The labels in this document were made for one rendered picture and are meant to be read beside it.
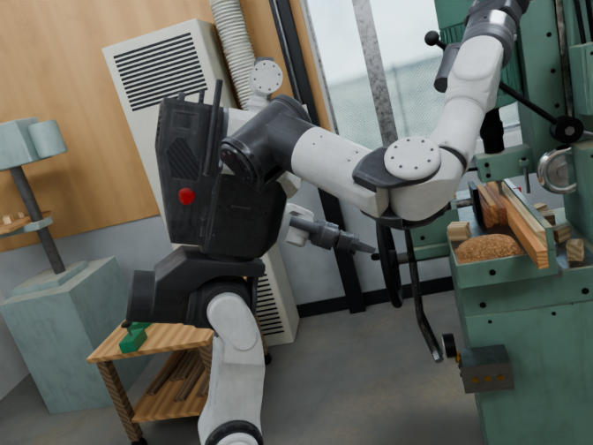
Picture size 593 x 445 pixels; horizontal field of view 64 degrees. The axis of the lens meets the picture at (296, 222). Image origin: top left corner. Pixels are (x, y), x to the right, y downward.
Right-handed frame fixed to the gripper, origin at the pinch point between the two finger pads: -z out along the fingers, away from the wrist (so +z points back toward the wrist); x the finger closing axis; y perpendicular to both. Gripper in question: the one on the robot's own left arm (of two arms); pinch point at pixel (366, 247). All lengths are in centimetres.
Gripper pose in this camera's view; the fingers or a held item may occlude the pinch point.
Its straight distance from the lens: 160.2
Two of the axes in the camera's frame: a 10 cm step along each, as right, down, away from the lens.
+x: -1.4, 1.2, -9.8
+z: -9.5, -3.0, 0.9
